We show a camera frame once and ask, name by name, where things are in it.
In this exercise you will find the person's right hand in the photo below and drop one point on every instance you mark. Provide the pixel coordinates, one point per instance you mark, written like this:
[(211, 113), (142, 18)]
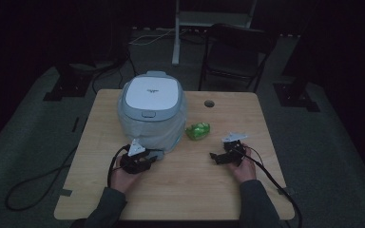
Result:
[(245, 171)]

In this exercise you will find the black stand base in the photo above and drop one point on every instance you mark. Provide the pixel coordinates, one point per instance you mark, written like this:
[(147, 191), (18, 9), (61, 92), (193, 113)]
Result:
[(68, 85), (294, 96)]

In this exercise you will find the green wrapper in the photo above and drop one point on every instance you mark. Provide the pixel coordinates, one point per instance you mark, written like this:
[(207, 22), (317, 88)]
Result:
[(198, 130)]

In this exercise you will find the white metal stand frame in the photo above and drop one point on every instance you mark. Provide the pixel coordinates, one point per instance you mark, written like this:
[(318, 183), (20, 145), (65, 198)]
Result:
[(177, 34)]

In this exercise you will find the white rice cooker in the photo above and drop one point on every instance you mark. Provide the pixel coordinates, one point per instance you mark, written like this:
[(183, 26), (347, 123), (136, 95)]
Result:
[(152, 104)]

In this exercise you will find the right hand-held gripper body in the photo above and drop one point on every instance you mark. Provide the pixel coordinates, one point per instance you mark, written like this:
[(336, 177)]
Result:
[(234, 147)]

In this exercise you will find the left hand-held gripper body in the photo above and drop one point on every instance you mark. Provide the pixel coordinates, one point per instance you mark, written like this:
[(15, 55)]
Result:
[(134, 161)]

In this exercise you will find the person's left hand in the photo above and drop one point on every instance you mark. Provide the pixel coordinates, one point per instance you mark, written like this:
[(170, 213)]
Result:
[(122, 179)]

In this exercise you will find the grey tape piece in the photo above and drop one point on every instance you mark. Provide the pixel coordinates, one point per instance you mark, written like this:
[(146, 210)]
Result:
[(65, 192)]

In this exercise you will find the black folding chair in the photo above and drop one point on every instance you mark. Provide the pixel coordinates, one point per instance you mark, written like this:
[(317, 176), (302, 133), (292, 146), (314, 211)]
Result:
[(234, 57)]

